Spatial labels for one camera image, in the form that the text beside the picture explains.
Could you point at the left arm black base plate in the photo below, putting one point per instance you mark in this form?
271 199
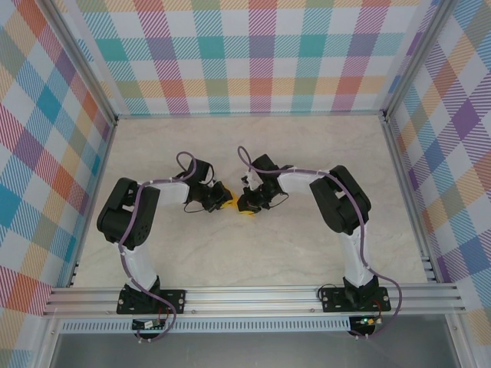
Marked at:
174 301

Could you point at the circuit board with green light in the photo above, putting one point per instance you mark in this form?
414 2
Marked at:
364 321

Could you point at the aluminium frame post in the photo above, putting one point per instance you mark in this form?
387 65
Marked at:
418 53
76 57

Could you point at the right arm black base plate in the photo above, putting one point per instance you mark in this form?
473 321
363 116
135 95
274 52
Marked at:
333 301

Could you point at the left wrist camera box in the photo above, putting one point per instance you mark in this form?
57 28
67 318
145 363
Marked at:
210 179

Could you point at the orange cloth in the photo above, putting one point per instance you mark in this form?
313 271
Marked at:
234 201

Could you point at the long aluminium mounting rail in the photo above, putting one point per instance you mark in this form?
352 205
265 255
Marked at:
249 301

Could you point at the grey metal panel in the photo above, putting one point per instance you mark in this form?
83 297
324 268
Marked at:
249 350

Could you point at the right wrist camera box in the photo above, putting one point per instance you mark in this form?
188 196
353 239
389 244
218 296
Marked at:
247 181

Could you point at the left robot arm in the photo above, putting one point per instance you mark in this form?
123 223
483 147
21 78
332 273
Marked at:
122 222

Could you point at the black circuit board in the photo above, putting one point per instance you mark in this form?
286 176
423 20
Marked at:
144 325

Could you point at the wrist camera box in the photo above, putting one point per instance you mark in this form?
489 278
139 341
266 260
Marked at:
247 181
210 179

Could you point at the aluminium frame rail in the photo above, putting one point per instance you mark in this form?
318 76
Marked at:
249 114
109 138
406 191

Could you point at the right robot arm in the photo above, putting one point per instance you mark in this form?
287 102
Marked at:
341 203

